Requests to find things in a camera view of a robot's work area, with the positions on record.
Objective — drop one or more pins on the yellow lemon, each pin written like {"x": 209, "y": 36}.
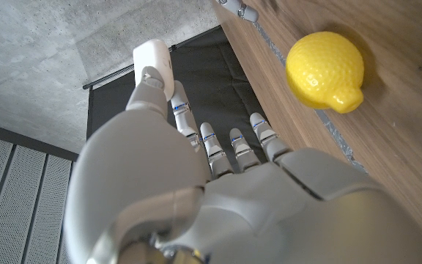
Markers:
{"x": 322, "y": 69}

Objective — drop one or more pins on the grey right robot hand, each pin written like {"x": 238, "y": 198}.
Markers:
{"x": 245, "y": 11}

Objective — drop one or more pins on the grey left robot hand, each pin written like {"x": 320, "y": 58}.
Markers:
{"x": 196, "y": 212}

